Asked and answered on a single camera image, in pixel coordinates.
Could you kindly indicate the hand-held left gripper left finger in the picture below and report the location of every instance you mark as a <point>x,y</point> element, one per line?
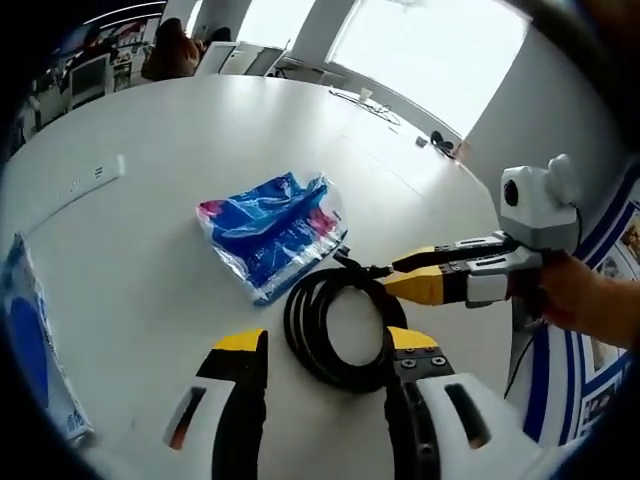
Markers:
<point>240,400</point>

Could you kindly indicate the blue plastic bag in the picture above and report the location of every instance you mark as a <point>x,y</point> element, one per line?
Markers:
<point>270,230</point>

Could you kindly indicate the white power strip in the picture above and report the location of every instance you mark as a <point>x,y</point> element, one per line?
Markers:
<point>97,174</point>

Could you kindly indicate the small black object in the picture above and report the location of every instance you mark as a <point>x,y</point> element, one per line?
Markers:
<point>441,141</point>

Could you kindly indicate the clear bag with blue circle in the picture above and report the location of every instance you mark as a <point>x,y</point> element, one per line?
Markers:
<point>30,325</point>

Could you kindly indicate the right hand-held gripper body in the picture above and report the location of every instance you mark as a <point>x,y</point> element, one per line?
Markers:
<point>540,215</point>

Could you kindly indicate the person's right hand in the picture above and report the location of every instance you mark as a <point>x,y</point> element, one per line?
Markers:
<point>575,295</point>

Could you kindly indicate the narrow bright window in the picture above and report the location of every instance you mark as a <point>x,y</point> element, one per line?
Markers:
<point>275,22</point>

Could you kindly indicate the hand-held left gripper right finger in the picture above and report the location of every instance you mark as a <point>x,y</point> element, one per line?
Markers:
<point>425,400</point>

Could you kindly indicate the white office chair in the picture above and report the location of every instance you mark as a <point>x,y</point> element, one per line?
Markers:
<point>90,80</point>
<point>222,59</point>

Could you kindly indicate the small white cup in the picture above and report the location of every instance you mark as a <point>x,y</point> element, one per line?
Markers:
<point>366,94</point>

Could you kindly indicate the grey office chair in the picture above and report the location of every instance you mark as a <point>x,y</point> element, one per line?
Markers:
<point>260,60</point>

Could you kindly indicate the large bright window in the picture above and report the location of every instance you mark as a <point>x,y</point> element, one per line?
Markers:
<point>430,60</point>

